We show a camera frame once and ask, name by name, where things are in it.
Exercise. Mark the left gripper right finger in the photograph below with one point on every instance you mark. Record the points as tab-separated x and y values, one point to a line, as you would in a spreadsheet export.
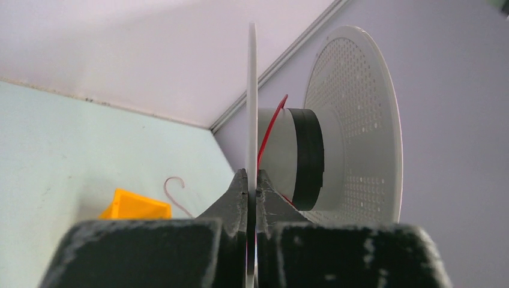
294	252

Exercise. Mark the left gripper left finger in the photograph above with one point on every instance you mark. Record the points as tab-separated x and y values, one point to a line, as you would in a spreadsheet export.
207	251

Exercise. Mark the white perforated cable spool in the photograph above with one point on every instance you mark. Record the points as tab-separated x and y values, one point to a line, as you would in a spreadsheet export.
339	158

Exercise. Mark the orange plastic bin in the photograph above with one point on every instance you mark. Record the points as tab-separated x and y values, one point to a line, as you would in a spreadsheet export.
128	205

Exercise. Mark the aluminium frame post right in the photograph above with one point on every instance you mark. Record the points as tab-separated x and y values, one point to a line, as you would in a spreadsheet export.
334	8

